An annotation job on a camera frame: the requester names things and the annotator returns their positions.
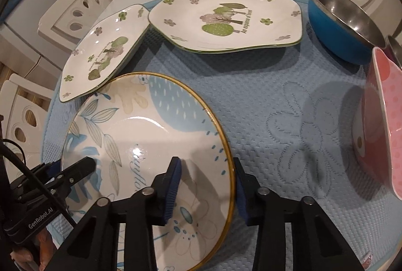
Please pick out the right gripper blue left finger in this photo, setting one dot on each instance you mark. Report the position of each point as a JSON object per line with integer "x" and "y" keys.
{"x": 166, "y": 186}

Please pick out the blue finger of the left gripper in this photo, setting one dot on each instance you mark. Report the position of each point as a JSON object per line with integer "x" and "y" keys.
{"x": 63, "y": 180}

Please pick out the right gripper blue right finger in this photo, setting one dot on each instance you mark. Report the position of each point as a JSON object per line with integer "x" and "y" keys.
{"x": 247, "y": 187}

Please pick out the round blue leaf plate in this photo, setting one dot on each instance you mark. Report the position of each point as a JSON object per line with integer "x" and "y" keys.
{"x": 132, "y": 127}

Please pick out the small green floral plate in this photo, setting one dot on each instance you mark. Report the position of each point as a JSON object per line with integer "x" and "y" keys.
{"x": 105, "y": 50}

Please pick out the pink polka dot bowl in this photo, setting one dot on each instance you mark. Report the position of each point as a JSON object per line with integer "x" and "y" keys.
{"x": 376, "y": 129}

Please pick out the large green floral plate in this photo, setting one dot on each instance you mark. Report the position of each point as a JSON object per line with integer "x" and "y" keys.
{"x": 228, "y": 26}

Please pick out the blue steel bowl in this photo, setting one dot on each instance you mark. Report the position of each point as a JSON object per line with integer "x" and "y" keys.
{"x": 345, "y": 29}

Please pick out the person's left hand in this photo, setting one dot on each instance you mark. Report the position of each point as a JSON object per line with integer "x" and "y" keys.
{"x": 25, "y": 259}

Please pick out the white chair near left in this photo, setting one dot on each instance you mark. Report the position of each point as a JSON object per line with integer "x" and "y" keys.
{"x": 24, "y": 117}

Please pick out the light blue quilted mat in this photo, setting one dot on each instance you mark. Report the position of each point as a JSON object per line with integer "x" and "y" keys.
{"x": 287, "y": 114}

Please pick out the white refrigerator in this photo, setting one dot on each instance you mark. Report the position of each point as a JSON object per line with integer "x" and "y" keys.
{"x": 26, "y": 53}

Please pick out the white chair far left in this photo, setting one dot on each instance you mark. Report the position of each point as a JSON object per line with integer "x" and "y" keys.
{"x": 66, "y": 22}

